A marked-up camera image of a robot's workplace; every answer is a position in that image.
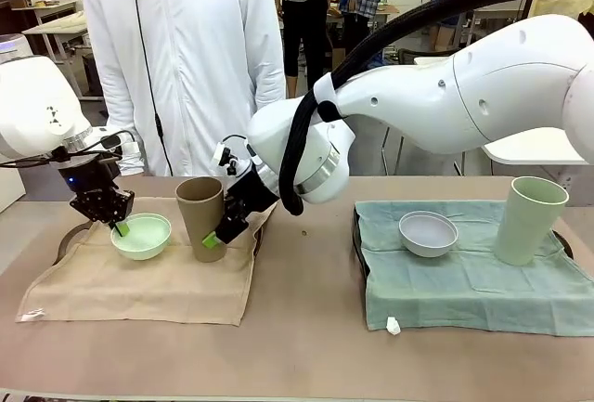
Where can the grey white bowl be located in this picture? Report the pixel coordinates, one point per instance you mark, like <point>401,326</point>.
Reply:
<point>429,235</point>

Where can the person in white jacket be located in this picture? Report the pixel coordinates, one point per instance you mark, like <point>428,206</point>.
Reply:
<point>199,49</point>

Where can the black serving tray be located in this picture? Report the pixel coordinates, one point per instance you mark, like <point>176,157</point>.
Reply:
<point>358,235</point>

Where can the white air purifier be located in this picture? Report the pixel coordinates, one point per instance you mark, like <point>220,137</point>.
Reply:
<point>14,44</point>

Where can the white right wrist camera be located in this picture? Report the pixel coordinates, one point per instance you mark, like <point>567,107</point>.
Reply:
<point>222,156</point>

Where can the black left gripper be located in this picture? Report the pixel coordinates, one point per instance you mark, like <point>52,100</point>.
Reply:
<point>90,179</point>

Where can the person's left forearm white sleeve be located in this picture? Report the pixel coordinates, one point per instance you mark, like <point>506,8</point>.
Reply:
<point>271,86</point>

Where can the cardboard box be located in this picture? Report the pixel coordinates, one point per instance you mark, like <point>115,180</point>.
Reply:
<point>339,60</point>

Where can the person's right forearm white sleeve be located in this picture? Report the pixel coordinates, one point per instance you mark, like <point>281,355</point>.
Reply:
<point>118,114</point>

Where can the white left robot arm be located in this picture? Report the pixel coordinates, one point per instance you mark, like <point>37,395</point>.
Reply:
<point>32,105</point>

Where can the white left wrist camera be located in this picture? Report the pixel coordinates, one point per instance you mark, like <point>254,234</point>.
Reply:
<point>131,149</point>

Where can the clear plastic cloth tag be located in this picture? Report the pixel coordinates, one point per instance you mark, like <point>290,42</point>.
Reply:
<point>33,315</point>

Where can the tall pale green cup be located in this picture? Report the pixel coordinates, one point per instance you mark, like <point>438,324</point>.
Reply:
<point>524,225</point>

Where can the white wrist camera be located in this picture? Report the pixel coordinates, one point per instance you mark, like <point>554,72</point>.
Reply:
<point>131,149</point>
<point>222,156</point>

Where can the white cloth label tag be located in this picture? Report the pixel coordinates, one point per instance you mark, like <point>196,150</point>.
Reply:
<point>393,326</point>

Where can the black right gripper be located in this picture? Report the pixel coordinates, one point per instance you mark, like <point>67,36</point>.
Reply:
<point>253,193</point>

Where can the mannequin grey shirt black leggings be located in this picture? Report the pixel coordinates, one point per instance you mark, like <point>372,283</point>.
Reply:
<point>304,26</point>

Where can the white desk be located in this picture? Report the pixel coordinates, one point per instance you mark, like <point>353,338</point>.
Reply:
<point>51,26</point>

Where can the tall brown cup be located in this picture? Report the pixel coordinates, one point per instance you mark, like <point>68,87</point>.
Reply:
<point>197,221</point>

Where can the teal cloth mat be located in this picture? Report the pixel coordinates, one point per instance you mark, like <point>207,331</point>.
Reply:
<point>464,290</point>

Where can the beige cloth mat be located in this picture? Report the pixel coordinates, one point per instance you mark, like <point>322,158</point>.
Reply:
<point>139,290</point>

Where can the left black tray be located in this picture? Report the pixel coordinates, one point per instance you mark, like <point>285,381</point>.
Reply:
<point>64,246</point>

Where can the dark plastic stool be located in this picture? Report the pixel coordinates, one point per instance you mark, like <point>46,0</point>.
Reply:
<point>90,72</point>

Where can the pale green bowl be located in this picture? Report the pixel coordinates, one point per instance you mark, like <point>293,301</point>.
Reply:
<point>148,239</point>

